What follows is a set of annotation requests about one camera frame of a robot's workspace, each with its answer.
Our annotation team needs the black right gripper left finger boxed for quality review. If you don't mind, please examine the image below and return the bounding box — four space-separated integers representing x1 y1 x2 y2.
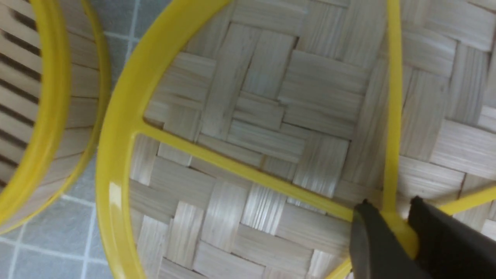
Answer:
350 200 431 279

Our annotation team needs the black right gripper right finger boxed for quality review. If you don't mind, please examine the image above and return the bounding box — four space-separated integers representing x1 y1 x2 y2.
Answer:
408 196 496 279

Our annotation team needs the yellow-rimmed woven bamboo steamer lid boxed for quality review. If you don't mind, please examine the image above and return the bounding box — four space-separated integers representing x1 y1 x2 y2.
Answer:
97 0 495 279

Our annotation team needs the yellow-rimmed bamboo steamer basket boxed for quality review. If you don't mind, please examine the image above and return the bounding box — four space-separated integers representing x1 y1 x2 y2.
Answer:
0 0 112 234

